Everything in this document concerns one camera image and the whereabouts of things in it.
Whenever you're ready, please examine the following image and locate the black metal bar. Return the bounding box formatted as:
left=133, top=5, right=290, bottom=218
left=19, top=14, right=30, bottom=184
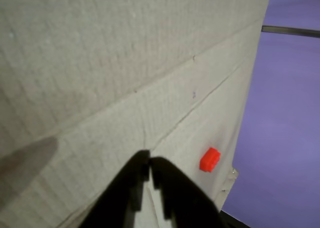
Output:
left=261, top=25, right=320, bottom=39

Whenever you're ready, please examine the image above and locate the brown cardboard sheet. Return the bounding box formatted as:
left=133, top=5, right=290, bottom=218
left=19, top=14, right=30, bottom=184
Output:
left=0, top=0, right=273, bottom=228

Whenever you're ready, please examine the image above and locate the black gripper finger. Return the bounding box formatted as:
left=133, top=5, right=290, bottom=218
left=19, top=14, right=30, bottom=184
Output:
left=79, top=149, right=151, bottom=228
left=150, top=156, right=226, bottom=228

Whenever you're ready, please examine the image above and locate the red lego block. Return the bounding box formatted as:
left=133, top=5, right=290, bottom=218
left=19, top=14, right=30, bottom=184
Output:
left=199, top=147, right=222, bottom=173

